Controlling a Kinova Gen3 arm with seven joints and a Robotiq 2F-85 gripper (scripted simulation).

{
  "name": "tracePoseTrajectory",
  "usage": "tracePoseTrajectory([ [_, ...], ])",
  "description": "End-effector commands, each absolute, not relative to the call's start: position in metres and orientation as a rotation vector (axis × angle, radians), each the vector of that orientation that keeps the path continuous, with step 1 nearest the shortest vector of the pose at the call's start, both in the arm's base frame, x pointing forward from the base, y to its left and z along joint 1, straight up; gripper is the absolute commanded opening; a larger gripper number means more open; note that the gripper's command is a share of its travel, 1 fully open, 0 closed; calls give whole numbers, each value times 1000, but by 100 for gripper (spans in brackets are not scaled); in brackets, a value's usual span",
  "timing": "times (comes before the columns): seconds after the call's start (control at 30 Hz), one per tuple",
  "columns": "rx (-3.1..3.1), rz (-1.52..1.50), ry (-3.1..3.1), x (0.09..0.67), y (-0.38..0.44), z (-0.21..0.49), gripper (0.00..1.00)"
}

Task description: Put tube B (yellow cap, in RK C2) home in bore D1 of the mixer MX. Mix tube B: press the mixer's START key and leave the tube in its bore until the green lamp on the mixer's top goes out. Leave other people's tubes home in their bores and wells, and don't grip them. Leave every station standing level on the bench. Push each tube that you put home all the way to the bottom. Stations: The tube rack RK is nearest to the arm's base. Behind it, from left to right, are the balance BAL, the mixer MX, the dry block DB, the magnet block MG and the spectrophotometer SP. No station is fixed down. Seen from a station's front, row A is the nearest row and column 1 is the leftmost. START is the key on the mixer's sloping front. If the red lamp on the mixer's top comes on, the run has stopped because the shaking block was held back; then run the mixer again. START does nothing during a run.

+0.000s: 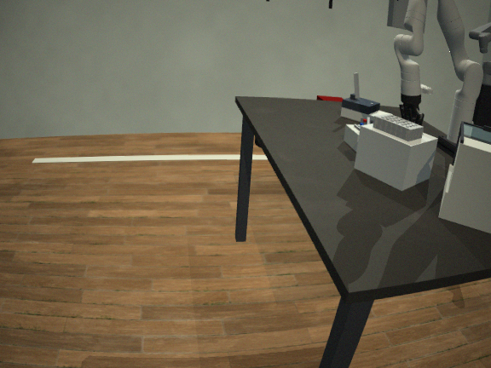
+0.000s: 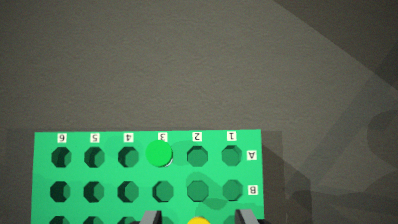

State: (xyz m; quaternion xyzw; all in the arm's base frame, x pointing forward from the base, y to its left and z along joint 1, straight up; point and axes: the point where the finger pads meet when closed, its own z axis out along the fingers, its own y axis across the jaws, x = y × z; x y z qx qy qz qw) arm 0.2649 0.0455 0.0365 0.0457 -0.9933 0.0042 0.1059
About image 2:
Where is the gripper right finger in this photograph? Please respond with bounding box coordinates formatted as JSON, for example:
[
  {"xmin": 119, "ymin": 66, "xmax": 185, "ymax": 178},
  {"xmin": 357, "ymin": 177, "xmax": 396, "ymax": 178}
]
[{"xmin": 235, "ymin": 209, "xmax": 271, "ymax": 224}]

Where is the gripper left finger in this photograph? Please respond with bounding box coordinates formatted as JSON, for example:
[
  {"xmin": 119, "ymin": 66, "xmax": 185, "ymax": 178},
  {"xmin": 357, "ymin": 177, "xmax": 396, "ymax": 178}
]
[{"xmin": 129, "ymin": 210, "xmax": 162, "ymax": 224}]

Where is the green tube rack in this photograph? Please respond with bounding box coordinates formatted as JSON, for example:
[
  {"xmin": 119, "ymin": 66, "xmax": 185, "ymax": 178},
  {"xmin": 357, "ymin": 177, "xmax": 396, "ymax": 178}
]
[{"xmin": 31, "ymin": 129, "xmax": 264, "ymax": 224}]

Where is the yellow tube cap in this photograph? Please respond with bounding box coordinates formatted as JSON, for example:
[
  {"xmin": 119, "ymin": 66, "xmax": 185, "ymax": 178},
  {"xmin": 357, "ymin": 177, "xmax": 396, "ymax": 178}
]
[{"xmin": 187, "ymin": 216, "xmax": 210, "ymax": 224}]

